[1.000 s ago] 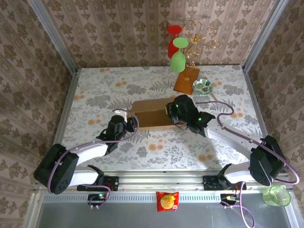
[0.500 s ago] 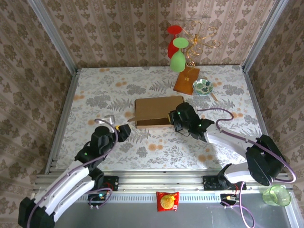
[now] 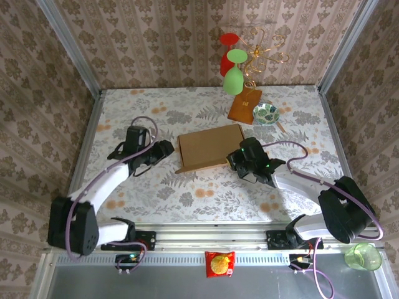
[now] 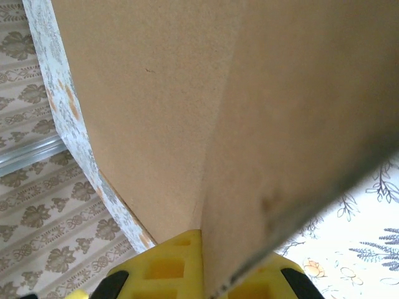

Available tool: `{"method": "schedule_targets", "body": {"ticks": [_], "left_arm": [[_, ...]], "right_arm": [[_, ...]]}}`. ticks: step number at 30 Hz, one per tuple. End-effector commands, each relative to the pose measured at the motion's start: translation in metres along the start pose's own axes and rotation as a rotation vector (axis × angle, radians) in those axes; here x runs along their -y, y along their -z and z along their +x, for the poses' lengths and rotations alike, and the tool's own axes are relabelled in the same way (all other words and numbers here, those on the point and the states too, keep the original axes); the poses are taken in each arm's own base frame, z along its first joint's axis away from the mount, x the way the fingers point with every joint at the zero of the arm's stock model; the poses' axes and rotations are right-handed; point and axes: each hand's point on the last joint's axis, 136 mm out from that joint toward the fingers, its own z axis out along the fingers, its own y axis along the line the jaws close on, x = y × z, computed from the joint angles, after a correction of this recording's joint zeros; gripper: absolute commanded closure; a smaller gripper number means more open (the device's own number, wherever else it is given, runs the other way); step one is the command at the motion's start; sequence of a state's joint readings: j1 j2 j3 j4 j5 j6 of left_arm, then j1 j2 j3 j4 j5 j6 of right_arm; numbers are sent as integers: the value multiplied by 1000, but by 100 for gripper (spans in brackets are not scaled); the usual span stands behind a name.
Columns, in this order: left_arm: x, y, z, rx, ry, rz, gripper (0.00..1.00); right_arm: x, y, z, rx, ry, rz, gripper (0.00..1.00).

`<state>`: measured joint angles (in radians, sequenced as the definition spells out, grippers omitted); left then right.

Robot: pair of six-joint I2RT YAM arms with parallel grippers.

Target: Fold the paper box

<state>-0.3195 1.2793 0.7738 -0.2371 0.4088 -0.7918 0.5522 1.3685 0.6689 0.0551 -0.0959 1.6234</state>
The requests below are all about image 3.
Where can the red snack packet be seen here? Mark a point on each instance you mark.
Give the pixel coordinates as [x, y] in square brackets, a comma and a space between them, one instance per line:
[219, 264]

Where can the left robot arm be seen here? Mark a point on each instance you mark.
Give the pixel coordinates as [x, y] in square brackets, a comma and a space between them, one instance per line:
[74, 230]

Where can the aluminium table side rail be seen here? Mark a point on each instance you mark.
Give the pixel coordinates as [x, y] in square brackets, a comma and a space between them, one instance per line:
[336, 140]
[89, 124]

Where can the green plastic cup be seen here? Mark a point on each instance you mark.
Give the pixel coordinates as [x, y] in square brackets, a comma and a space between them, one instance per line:
[363, 257]

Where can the aluminium mounting rail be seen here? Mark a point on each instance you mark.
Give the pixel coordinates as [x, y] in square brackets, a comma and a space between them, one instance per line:
[212, 236]

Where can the brown wooden rack base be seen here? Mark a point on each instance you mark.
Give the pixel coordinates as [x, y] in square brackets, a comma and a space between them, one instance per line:
[241, 109]

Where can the green leaf patterned bowl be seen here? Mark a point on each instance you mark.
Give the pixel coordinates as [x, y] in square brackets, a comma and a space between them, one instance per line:
[265, 113]

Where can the small black controller board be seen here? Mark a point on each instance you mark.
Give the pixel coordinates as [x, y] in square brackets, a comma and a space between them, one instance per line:
[124, 258]
[296, 259]

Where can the floral table cover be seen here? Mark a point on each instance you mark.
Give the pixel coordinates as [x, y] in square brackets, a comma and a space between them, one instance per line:
[202, 202]

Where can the aluminium frame post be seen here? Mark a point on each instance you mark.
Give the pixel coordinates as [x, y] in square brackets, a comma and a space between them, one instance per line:
[348, 46]
[72, 46]

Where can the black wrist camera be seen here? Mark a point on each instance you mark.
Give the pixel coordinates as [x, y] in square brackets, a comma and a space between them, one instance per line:
[252, 149]
[135, 135]

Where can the brown cardboard box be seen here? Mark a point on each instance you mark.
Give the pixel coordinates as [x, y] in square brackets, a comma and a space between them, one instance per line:
[209, 144]

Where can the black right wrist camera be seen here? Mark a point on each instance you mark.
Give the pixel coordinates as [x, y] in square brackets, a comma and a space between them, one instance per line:
[252, 149]

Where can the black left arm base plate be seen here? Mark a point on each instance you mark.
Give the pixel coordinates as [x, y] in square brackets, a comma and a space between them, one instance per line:
[149, 240]

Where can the thin wooden stick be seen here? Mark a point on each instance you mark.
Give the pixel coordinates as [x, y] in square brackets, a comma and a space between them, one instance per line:
[282, 128]

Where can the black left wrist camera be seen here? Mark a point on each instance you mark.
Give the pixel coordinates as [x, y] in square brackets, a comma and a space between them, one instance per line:
[135, 135]

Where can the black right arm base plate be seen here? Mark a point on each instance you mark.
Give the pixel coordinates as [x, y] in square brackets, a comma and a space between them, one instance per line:
[274, 240]

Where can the red wine glass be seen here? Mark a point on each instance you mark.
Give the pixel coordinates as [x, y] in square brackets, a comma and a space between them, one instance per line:
[229, 39]

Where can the green wine glass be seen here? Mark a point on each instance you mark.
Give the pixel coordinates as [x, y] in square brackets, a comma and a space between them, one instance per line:
[233, 81]

